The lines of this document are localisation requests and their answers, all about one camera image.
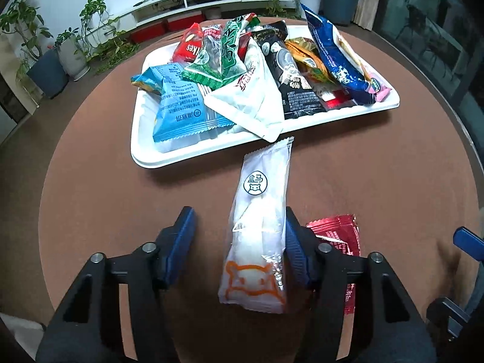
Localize red storage box right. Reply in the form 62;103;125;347
166;11;206;32

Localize white TV console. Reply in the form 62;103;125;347
108;0;289;33

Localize orange snack bag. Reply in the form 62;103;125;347
285;37;336;83

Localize blue snack bag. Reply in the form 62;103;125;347
302;5;381;105

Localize white silver snack bag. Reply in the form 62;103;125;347
204;39;284;142

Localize red storage box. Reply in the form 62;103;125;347
129;21;166;44
166;11;206;32

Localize white orange snack packet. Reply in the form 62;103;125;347
218;137;294;314

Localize plant in white pot left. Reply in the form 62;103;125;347
54;27;90;81

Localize red storage box left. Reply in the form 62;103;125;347
129;21;166;44

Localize plant in blue pot left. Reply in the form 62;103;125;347
1;0;68;99

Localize light blue snack packet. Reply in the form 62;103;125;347
130;62;235;142

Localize green white red snack packet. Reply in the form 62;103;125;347
182;12;260;90

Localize dark red foil snack packet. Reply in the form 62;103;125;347
306;214;361;315

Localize large red snack bag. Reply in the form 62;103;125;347
171;23;204;64

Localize white plastic tray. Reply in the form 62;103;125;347
130;44;400;169

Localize gold red snack packet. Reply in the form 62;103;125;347
309;80;357;112

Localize pink snack packet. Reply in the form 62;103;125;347
371;78;391;103

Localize trailing green floor plant left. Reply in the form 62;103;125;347
79;0;139;75

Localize black cookie snack bag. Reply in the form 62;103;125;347
250;21;325;120

